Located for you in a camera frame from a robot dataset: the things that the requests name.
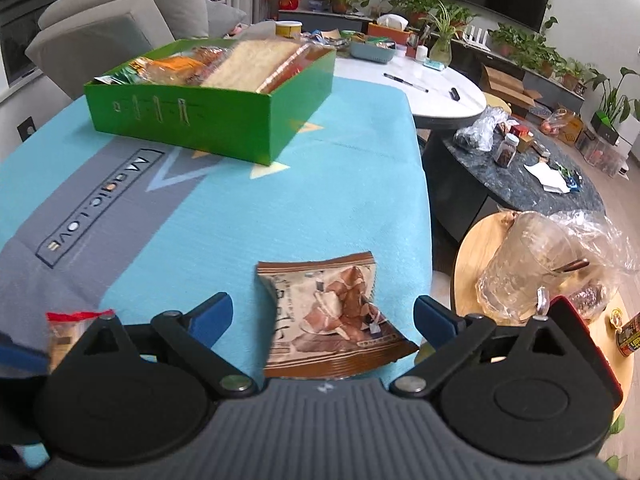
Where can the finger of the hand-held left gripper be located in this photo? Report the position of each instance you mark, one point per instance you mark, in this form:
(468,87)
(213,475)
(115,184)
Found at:
(22,355)

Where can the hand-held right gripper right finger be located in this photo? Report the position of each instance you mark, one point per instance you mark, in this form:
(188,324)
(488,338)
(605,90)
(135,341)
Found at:
(435,317)

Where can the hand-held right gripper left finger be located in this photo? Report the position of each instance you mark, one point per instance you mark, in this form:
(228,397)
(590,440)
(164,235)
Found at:
(212,315)

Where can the small red-topped snack packet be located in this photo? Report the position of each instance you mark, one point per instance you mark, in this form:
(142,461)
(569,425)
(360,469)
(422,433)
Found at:
(62,337)

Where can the brown pastry snack packet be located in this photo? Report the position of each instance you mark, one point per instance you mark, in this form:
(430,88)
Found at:
(330,320)

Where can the green cardboard box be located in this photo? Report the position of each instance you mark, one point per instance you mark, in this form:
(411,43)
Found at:
(225,120)

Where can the orange snack packet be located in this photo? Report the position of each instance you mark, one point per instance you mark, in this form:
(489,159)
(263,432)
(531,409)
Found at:
(172,70)

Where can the sliced bread loaf pack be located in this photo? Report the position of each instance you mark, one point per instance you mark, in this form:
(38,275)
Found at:
(255,65)

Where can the dark green snack packet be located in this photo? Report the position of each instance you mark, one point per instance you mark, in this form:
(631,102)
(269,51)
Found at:
(115,76)

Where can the brown bun pack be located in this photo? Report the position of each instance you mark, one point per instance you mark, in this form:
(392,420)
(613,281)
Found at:
(210,55)

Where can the wooden round side table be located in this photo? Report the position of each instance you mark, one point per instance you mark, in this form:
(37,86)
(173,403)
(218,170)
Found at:
(470,255)

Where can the glass pitcher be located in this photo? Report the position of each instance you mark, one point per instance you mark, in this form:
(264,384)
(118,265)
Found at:
(525,270)

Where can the dark marble round table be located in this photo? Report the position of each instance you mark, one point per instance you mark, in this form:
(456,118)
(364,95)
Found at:
(500,185)

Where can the red phone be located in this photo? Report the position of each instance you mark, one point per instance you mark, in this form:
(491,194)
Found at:
(585,340)

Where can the white paper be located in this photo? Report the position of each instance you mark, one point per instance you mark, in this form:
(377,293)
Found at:
(547,177)

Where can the jar of dark contents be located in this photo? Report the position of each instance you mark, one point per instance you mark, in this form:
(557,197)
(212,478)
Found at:
(506,152)

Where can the clear plastic bag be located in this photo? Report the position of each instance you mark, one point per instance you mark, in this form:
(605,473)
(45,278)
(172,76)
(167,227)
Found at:
(610,250)

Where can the yellow-label can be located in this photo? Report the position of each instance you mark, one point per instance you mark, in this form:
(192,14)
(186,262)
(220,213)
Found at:
(627,335)

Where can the pile of wrapped candies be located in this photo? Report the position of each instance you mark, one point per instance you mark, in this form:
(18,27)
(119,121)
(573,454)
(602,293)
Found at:
(570,177)

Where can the small red box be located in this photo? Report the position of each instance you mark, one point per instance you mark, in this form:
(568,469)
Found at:
(522,140)

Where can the white round table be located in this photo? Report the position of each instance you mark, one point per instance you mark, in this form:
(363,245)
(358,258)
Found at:
(440,105)

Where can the small black object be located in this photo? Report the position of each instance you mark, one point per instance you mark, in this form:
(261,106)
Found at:
(454,94)

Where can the bag of oranges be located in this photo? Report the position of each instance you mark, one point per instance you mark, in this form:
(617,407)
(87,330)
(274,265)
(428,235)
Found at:
(551,124)

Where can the orange printed carton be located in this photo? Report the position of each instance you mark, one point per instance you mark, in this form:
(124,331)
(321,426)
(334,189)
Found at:
(570,130)

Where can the clear storage box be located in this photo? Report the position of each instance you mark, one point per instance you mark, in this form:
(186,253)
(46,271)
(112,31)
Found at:
(600,155)

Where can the black pen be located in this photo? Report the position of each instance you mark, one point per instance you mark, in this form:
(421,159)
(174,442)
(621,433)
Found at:
(406,82)

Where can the open cardboard box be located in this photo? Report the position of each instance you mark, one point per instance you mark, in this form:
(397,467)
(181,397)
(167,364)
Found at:
(505,87)

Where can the small teal box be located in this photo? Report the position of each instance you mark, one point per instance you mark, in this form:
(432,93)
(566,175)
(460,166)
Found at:
(435,64)

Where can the black and green box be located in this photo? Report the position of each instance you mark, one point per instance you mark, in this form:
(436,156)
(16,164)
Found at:
(605,127)

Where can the white cup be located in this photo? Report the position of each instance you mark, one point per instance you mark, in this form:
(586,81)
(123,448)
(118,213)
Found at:
(422,52)

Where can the glass vase plant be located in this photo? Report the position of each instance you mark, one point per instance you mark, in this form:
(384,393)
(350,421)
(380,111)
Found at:
(440,47)

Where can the blue basket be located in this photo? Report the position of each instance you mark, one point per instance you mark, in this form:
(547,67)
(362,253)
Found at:
(372,54)

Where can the red pen holder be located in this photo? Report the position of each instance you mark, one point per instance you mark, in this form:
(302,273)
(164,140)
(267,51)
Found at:
(411,47)

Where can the white router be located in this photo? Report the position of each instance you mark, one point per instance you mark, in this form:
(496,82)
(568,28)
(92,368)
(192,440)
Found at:
(475,37)

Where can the large-leaf potted plant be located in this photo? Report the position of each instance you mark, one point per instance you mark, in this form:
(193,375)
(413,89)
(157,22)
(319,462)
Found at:
(615,95)

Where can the orange tissue box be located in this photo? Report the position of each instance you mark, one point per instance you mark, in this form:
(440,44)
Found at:
(387,32)

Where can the yellow can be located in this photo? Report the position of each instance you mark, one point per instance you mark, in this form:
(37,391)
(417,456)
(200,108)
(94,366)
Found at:
(288,30)

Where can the grey cushion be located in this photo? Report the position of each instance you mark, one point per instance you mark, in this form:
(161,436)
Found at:
(225,15)

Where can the grey sofa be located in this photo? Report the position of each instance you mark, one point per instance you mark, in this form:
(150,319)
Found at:
(125,15)

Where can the dark sliding glass door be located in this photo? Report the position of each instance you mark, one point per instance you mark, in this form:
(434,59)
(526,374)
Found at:
(20,20)

